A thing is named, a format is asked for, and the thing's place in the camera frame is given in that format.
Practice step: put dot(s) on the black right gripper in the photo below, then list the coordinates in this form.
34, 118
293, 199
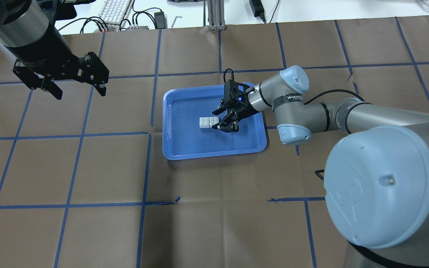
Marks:
242, 107

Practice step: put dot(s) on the small black adapter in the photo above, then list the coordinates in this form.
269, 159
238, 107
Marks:
160, 20

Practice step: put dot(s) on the aluminium frame post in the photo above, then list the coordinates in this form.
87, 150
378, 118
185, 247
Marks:
215, 14

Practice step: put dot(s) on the white block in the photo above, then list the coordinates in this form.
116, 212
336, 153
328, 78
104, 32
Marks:
204, 122
212, 121

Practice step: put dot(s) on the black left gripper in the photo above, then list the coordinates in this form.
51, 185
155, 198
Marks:
46, 52

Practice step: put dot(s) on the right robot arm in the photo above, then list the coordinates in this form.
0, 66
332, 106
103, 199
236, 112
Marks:
376, 178

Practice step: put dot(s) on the black power adapter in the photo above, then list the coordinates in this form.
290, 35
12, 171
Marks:
257, 9

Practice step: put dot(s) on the white keyboard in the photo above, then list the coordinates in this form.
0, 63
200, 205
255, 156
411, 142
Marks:
113, 11

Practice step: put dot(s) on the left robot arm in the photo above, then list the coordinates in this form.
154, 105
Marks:
42, 55

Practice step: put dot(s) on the blue plastic tray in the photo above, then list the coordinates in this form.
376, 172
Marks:
183, 138

